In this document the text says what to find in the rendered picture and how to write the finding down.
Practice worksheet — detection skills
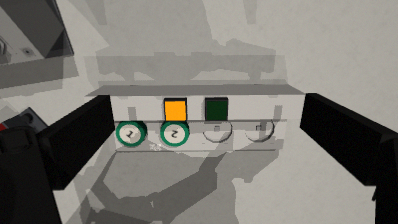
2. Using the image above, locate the grey button panel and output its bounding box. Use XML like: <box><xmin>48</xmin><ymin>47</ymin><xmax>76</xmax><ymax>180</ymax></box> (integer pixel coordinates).
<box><xmin>0</xmin><ymin>0</ymin><xmax>74</xmax><ymax>66</ymax></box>

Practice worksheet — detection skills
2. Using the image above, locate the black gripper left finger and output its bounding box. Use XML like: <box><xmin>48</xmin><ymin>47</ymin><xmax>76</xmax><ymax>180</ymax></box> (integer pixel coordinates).
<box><xmin>0</xmin><ymin>95</ymin><xmax>115</xmax><ymax>224</ymax></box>

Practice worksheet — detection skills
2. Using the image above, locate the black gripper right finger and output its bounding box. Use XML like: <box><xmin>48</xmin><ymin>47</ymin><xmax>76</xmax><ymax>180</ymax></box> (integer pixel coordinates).
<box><xmin>300</xmin><ymin>93</ymin><xmax>398</xmax><ymax>224</ymax></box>

